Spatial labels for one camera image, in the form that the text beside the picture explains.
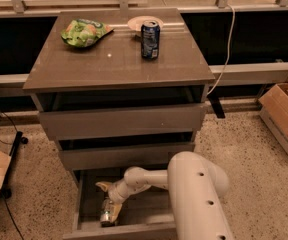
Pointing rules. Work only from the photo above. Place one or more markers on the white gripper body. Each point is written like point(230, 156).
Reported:
point(118, 193)

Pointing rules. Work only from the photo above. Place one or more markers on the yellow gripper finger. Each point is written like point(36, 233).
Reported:
point(104, 185)
point(114, 210)

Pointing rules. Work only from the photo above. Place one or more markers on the green silver 7up can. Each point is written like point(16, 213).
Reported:
point(104, 215)

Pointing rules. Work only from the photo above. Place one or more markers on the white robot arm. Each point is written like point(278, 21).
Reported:
point(194, 185)

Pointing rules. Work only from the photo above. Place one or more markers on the grey bottom drawer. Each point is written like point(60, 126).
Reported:
point(144, 216)

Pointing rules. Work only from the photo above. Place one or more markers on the grey drawer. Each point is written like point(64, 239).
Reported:
point(126, 156)
point(83, 124)
point(144, 216)

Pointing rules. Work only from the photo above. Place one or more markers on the grey middle drawer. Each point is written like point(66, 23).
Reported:
point(126, 156)

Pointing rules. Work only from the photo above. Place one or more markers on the grey top drawer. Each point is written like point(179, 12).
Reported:
point(83, 124)

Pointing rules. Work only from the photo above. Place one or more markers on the grey drawer cabinet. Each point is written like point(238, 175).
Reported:
point(113, 74)

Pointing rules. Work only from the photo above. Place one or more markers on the blue soda can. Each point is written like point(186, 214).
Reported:
point(150, 39)

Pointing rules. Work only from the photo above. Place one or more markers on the green chip bag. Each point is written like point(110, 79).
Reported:
point(82, 33)

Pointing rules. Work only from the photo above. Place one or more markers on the white round plate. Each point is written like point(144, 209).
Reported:
point(136, 22)

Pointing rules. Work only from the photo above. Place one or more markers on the brown cardboard box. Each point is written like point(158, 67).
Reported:
point(274, 112)

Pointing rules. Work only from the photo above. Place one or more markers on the black stand with cables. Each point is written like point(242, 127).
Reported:
point(5, 191)

